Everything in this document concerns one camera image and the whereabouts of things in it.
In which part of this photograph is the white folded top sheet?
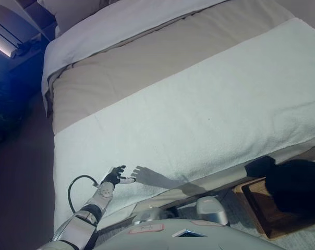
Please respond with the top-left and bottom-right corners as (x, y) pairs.
(41, 0), (287, 92)

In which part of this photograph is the silver left robot leg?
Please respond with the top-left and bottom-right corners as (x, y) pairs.
(132, 207), (179, 227)

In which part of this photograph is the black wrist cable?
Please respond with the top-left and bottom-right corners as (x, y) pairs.
(67, 174), (101, 215)

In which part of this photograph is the silver right robot leg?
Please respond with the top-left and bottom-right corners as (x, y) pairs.
(196, 196), (230, 226)

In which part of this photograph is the white pillow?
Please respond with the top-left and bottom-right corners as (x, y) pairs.
(37, 0), (81, 33)

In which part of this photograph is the white terry towel blanket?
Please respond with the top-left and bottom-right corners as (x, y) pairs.
(53, 17), (315, 220)

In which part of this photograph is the grey rug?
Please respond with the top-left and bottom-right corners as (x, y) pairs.
(157, 187), (315, 247)

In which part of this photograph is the wooden basket box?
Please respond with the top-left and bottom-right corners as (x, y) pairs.
(231, 176), (315, 240)

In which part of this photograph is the brown bed frame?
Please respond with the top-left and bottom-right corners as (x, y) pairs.
(97, 153), (268, 232)

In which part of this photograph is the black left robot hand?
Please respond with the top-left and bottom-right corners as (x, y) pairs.
(101, 165), (137, 186)

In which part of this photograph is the silver robot torso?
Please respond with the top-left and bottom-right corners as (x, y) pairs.
(39, 218), (287, 250)

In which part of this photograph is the beige duvet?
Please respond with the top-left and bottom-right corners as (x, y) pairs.
(43, 9), (299, 134)

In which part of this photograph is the silver robot leg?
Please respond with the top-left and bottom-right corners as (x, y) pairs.
(132, 207), (179, 227)
(196, 196), (230, 226)

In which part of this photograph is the black garment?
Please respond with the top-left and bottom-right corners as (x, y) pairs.
(244, 155), (315, 215)

